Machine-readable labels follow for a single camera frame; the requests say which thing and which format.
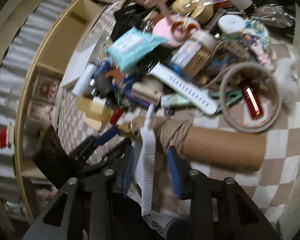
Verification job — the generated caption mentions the red glossy rectangular case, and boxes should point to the red glossy rectangular case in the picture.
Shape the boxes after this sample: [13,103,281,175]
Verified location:
[242,85,264,119]

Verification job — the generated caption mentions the grey tape roll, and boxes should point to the grey tape roll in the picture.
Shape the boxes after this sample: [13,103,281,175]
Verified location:
[231,0,251,12]

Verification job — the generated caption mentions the grey curtain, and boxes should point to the grey curtain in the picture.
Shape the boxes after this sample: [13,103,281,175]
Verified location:
[0,0,75,205]

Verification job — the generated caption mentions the blue wet wipes pack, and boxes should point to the blue wet wipes pack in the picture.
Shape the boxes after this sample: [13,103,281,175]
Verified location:
[106,27,168,72]

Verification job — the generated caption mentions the large beige ring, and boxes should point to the large beige ring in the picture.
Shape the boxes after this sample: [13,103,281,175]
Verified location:
[220,62,281,133]

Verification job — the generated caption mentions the white fluffy tuft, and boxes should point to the white fluffy tuft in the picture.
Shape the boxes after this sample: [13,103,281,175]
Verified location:
[275,57,300,105]

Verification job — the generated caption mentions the clear tape in plastic bag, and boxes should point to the clear tape in plastic bag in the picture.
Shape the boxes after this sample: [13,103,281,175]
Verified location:
[252,4,294,28]

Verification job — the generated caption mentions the mint green tube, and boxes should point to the mint green tube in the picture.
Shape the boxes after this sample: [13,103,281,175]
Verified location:
[161,94,193,107]

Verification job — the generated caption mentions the white tumbler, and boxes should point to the white tumbler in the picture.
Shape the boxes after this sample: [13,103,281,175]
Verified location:
[72,64,97,97]

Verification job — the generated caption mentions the gold metal clip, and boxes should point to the gold metal clip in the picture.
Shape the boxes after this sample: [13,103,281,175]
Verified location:
[119,121,136,137]

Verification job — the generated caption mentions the wooden headboard shelf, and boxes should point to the wooden headboard shelf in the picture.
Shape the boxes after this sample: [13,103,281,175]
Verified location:
[14,0,105,225]

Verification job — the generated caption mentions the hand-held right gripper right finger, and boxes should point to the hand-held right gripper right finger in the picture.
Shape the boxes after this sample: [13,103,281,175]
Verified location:
[166,146,282,240]

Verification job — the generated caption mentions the person's socked foot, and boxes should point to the person's socked foot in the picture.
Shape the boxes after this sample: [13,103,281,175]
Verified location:
[145,212,190,240]

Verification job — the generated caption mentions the white perforated strap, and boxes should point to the white perforated strap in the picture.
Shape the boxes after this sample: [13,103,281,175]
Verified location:
[149,61,219,115]
[134,105,156,215]

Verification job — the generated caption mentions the white tape roll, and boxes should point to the white tape roll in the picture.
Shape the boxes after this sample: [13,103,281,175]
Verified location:
[217,14,245,34]

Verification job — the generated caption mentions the cardboard tube with twine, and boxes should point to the cardboard tube with twine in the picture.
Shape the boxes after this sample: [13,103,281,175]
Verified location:
[152,119,266,172]

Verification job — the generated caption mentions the blue patterned plastic bag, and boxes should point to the blue patterned plastic bag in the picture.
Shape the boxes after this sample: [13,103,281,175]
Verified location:
[240,21,272,63]

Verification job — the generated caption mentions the pink bunny stand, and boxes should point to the pink bunny stand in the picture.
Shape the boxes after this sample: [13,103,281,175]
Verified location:
[127,0,203,47]

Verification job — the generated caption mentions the clear jar of sticks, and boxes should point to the clear jar of sticks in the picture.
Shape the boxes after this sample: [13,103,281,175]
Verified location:
[170,31,216,77]

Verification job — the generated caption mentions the white doll display case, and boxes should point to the white doll display case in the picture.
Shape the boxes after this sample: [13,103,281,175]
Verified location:
[25,101,55,130]

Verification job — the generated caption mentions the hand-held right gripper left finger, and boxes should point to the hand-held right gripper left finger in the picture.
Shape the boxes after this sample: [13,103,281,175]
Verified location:
[23,145,135,240]

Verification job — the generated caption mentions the white shallow box lid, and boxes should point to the white shallow box lid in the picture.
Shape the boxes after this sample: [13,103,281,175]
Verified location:
[61,30,108,88]

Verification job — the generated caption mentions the red capped bottle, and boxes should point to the red capped bottle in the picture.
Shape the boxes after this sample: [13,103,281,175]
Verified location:
[0,127,16,148]

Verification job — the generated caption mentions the beige small box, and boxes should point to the beige small box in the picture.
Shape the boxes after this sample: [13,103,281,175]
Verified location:
[131,82,164,103]

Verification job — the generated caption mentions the red doll display case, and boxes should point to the red doll display case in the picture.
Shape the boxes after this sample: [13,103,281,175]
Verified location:
[33,76,60,103]

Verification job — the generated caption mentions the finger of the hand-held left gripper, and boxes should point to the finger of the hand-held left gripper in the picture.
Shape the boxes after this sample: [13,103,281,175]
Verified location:
[71,126,121,160]
[85,139,133,178]

